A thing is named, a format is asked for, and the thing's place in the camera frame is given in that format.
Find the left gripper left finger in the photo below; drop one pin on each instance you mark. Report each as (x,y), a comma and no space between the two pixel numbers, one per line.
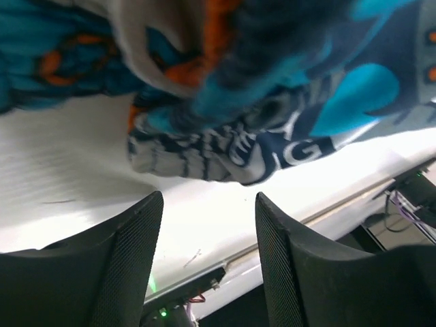
(98,277)

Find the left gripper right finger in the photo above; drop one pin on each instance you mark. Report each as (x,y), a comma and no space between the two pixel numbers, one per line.
(310,280)

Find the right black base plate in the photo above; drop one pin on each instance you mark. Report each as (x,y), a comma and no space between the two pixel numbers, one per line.
(407,218)

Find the colourful patterned shorts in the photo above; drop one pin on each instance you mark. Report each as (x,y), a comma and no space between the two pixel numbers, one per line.
(228,91)

